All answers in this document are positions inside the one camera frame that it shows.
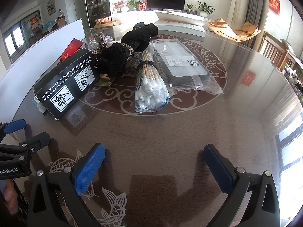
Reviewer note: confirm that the red flower bouquet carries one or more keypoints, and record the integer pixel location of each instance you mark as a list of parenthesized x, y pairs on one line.
[(118, 5)]

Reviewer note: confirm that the potted green plant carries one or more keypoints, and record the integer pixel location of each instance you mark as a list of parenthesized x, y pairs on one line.
[(204, 9)]

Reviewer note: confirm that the orange lounge chair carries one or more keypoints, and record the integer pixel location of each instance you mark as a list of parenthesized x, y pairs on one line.
[(223, 29)]

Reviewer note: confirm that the grey item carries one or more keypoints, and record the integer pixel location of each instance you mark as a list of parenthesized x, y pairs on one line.
[(180, 69)]

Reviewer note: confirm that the white tv console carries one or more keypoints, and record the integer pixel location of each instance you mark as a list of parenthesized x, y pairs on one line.
[(133, 17)]

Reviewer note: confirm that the large white storage box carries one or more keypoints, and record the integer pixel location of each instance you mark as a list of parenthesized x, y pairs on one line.
[(27, 69)]

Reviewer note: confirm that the black television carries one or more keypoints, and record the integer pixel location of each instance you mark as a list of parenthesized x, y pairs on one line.
[(166, 4)]

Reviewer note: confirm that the red wall hanging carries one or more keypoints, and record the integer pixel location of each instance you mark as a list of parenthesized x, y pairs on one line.
[(274, 5)]

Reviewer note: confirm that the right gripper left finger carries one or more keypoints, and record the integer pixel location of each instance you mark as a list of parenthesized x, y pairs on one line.
[(44, 206)]

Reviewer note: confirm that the dark glass display cabinet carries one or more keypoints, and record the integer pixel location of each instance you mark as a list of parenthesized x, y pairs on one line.
[(98, 12)]

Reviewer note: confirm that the small potted plant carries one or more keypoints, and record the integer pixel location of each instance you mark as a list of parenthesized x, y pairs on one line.
[(189, 8)]

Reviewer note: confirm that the rhinestone bow hair clip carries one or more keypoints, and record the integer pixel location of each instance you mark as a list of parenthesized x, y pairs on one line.
[(98, 42)]

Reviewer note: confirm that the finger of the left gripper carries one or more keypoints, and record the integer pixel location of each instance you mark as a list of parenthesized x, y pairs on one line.
[(10, 127), (25, 148)]

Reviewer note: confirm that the cotton swab bag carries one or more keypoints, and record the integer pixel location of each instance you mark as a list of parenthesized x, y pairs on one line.
[(151, 93)]

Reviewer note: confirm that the red snack packet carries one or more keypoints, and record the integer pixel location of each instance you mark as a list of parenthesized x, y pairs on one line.
[(73, 46)]

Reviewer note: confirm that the person's left hand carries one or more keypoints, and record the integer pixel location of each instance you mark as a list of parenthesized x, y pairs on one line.
[(10, 196)]

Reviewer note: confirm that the wooden dining chair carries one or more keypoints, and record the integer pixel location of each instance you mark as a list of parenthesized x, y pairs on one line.
[(274, 50)]

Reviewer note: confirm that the grey curtain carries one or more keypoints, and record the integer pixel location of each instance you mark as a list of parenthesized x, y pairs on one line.
[(255, 13)]

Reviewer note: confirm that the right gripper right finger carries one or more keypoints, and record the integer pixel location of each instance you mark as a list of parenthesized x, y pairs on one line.
[(263, 206)]

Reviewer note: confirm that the black printed cardboard box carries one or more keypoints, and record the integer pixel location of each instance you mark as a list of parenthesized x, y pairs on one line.
[(60, 88)]

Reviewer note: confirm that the framed wall painting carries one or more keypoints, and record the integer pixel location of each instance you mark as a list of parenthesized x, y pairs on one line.
[(51, 7)]

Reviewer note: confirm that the white open gift box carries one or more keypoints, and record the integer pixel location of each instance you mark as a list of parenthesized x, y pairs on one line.
[(182, 22)]

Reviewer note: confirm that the green plant beside flowers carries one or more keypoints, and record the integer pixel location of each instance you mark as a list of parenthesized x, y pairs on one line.
[(133, 4)]

